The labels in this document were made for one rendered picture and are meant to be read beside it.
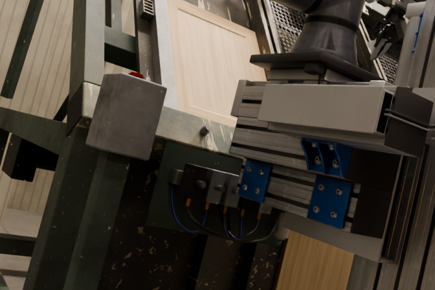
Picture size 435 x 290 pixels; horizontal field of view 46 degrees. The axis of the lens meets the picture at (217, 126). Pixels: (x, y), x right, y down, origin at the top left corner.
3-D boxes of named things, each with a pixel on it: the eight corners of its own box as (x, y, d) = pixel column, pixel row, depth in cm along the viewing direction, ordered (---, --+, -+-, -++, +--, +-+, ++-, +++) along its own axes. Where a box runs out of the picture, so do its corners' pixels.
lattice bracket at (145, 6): (139, 17, 172) (144, 11, 170) (138, 2, 176) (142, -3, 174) (149, 21, 174) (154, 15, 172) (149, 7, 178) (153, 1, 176)
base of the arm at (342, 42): (370, 78, 108) (380, 34, 108) (322, 56, 99) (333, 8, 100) (319, 78, 120) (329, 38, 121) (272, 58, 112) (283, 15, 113)
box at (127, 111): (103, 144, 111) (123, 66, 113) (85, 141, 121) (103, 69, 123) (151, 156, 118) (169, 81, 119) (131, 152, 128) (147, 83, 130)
